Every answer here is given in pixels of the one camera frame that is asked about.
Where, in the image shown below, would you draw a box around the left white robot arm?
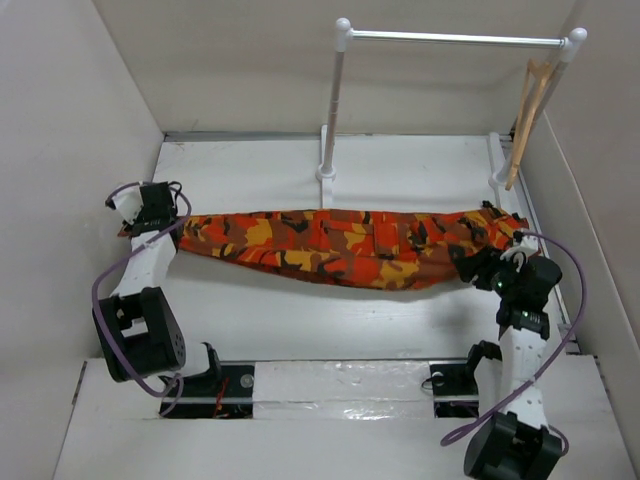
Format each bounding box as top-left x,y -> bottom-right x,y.
91,181 -> 223,397

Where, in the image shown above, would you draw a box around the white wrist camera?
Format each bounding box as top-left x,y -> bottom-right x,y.
500,230 -> 540,272
105,182 -> 143,225

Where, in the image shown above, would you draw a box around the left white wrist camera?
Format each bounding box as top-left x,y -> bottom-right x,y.
105,182 -> 143,225

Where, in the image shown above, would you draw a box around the white and silver clothes rack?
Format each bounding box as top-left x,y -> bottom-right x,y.
316,18 -> 588,208

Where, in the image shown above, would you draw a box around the orange camouflage trousers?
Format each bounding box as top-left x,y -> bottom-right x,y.
178,201 -> 529,291

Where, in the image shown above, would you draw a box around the wooden clothes hanger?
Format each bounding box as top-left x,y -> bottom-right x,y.
505,59 -> 553,190

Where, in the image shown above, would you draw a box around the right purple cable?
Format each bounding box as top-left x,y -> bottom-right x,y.
439,230 -> 587,454

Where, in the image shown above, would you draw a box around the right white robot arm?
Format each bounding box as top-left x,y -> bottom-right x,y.
456,249 -> 563,479

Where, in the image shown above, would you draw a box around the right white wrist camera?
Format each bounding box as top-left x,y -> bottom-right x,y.
500,230 -> 540,272

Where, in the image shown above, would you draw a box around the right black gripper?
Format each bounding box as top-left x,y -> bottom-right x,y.
451,244 -> 521,300

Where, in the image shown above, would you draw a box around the black base rail with foil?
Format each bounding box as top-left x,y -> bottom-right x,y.
160,346 -> 502,421

